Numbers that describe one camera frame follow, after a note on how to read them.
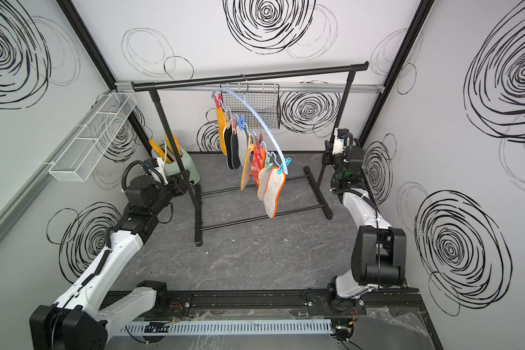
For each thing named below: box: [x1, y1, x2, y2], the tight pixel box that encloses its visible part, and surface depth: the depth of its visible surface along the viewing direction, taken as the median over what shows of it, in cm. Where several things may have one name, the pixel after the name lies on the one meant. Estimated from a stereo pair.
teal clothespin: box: [277, 157, 292, 175], surface depth 62 cm
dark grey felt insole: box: [236, 125, 249, 170], surface depth 74 cm
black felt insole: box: [222, 125, 241, 170], surface depth 82 cm
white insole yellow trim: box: [257, 166, 270, 202], surface depth 76 cm
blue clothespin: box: [236, 114, 246, 132], surface depth 69 cm
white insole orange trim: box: [263, 166, 286, 219], surface depth 67 cm
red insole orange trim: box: [250, 142, 267, 188], surface depth 71 cm
